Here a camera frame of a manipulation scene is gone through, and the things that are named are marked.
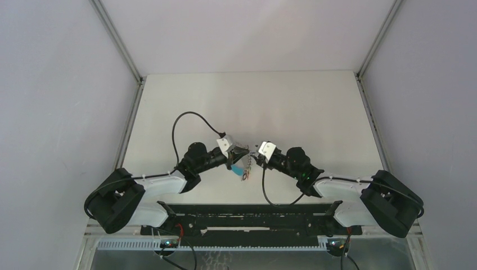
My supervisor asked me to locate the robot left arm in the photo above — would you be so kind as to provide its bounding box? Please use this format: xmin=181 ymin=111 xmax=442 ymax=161
xmin=84 ymin=141 xmax=250 ymax=235

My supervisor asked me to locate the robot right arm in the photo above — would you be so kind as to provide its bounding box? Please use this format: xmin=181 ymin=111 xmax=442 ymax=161
xmin=252 ymin=142 xmax=425 ymax=238

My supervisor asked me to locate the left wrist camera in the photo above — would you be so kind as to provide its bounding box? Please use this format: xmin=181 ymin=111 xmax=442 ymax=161
xmin=217 ymin=135 xmax=235 ymax=158

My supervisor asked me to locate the left camera cable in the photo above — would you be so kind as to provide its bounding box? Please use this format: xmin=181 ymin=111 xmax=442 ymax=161
xmin=171 ymin=111 xmax=227 ymax=168

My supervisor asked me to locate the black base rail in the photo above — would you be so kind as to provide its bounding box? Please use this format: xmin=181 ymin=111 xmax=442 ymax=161
xmin=140 ymin=203 xmax=363 ymax=248

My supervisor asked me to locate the white slotted cable duct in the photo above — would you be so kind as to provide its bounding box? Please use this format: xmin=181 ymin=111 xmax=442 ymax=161
xmin=96 ymin=238 xmax=331 ymax=251

